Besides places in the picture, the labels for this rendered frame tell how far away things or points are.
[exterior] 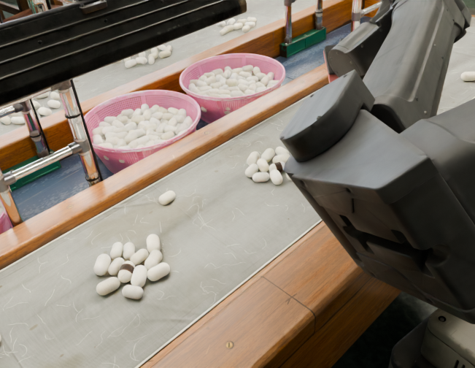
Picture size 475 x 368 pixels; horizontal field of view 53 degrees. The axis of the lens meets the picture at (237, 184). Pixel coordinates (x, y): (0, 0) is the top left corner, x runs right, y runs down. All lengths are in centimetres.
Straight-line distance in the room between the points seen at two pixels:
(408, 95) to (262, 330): 37
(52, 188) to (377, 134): 93
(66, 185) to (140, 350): 53
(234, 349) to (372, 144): 42
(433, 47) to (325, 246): 37
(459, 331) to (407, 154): 85
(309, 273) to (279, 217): 15
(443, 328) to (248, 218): 44
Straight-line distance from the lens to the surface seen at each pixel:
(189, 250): 76
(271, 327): 62
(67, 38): 62
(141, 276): 71
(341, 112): 27
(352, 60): 62
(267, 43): 151
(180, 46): 153
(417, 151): 20
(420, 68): 39
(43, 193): 109
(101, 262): 75
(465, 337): 103
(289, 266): 69
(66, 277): 78
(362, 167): 21
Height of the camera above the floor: 127
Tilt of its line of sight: 37 degrees down
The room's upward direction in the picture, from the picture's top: 5 degrees counter-clockwise
